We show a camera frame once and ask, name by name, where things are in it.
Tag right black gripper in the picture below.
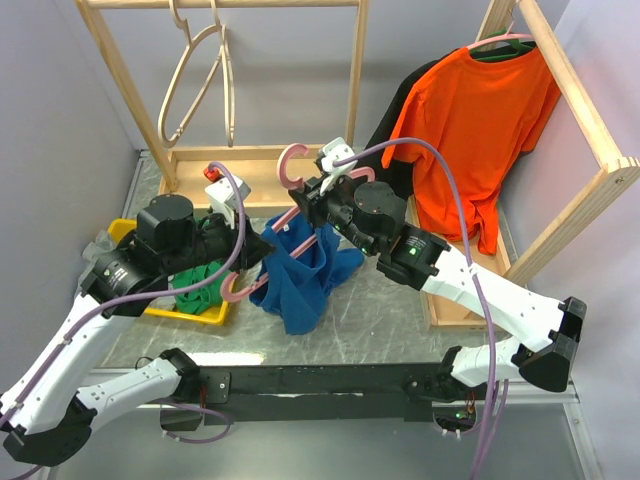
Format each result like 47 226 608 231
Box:
289 170 379 256

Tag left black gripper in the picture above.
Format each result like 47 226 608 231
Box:
162 201 276 274

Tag blue tank top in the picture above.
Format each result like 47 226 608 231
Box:
249 214 365 335

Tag pink hanger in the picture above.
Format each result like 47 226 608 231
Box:
220 143 375 303
467 20 534 51

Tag yellow plastic tray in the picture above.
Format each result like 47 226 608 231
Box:
107 218 230 326

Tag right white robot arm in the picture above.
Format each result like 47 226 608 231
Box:
289 176 587 398

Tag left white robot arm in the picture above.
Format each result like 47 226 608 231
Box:
1 194 275 467

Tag middle beige wooden hanger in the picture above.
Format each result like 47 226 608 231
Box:
210 0 236 147

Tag beige wooden hanger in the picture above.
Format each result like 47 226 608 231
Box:
156 0 223 149
210 0 236 147

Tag left beige wooden hanger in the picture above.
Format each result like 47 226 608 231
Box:
156 0 223 149

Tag pink hanger under orange shirt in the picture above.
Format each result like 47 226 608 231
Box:
467 20 534 51

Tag green hanger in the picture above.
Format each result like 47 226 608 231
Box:
468 39 536 63

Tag green shirt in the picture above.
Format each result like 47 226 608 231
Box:
171 261 227 315

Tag black shirt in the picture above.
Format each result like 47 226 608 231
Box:
359 45 536 201

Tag back wooden clothes rack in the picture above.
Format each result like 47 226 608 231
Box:
77 1 370 216

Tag wooden clothes rack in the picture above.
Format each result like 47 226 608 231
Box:
407 0 640 329
77 1 370 216

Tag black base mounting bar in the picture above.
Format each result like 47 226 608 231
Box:
157 362 481 433

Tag grey shirt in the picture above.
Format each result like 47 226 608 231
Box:
78 230 117 283

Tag orange t-shirt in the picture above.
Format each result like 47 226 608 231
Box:
381 48 560 255

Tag right wooden clothes rack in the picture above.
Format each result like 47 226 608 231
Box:
407 0 640 329

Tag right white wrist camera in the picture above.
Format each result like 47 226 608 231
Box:
316 137 354 196

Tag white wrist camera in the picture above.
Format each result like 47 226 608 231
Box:
316 137 354 196
203 167 237 228

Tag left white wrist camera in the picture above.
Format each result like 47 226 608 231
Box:
203 167 237 228

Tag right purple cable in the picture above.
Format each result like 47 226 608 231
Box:
333 137 509 479

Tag purple cable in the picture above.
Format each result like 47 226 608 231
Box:
0 160 247 480
333 137 509 479

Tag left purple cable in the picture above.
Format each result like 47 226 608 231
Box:
0 160 247 480

